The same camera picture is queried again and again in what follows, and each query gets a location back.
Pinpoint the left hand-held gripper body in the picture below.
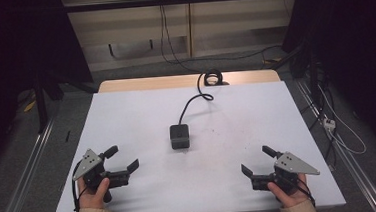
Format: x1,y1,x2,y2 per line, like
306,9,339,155
70,145,133,206

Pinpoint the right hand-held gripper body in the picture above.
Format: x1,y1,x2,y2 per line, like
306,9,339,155
247,148,322,197

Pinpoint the person's right hand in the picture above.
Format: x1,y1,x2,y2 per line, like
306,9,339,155
266,173,310,211

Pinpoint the person's left hand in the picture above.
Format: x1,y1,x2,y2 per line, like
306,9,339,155
76,176,113,212

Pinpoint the white table board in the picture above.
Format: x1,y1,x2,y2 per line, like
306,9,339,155
43,75,347,212

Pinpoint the black box device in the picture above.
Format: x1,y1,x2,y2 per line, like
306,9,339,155
168,123,192,151

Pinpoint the white power strip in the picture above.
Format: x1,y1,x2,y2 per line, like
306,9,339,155
322,117,338,133

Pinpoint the black metal stand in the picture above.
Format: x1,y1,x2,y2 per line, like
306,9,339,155
32,73,52,135

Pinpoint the wooden table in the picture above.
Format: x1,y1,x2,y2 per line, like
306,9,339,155
96,67,282,95

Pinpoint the yellow floor tape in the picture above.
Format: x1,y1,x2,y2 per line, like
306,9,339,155
22,99,38,113

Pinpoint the black curtain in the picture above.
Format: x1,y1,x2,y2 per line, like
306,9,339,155
0,0,100,173
278,0,376,171

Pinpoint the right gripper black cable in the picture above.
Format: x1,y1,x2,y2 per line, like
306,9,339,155
289,174,317,210

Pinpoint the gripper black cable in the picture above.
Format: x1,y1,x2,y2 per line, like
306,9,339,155
289,174,317,210
69,162,90,212

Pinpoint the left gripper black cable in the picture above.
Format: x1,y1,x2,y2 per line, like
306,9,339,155
69,162,90,212

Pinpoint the aluminium floor rail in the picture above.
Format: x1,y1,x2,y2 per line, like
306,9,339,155
0,116,63,212
294,73,376,212

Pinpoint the thin white cable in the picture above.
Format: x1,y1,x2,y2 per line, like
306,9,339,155
317,80,368,159

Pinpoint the thick black device cable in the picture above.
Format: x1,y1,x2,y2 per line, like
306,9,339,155
175,67,227,127

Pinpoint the thin black wall cable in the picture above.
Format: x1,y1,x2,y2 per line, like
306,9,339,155
157,0,285,76

